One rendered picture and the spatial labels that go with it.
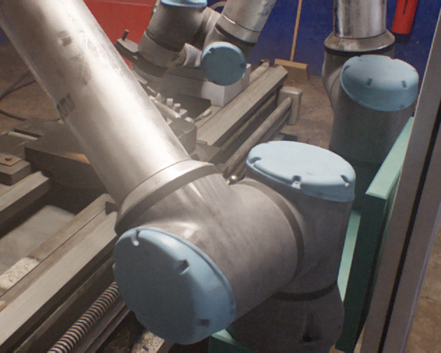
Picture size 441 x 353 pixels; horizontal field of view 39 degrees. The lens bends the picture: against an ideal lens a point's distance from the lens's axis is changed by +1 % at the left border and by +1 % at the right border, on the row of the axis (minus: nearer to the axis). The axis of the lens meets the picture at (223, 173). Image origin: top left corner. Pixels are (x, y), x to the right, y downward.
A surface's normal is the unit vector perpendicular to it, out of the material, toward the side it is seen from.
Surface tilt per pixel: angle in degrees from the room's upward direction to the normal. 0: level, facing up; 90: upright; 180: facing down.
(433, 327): 0
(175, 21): 89
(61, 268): 36
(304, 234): 64
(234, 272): 60
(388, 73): 5
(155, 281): 93
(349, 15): 95
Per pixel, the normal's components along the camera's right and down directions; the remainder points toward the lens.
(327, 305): 0.66, 0.06
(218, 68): -0.06, 0.53
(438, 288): 0.07, -0.88
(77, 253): 0.60, -0.58
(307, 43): -0.37, 0.41
